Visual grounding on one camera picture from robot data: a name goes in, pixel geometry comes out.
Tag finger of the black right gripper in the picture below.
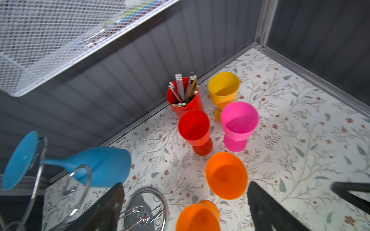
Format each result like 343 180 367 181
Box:
330 182 370 214

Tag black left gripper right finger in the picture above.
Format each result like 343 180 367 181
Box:
247 182 309 231

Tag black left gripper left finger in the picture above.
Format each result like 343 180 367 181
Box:
52 183 124 231

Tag chrome wine glass rack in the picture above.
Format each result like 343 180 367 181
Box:
1 137 169 231

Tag orange wine glass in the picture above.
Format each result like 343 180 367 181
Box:
205 152 248 200
175 200 221 231

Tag pink wine glass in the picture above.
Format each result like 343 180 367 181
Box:
221 102 260 152

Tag red wine glass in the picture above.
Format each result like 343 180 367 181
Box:
178 110 213 156

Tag yellow wine glass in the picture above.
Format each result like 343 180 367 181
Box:
209 72 241 123

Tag blue wine glass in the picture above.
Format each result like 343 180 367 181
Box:
2 131 132 191

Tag red pencil cup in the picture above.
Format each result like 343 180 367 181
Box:
167 74 203 118

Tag pencils in red cup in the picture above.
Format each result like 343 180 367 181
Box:
168 72 200 108

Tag white wire wall basket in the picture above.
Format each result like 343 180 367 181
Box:
1 1 173 97

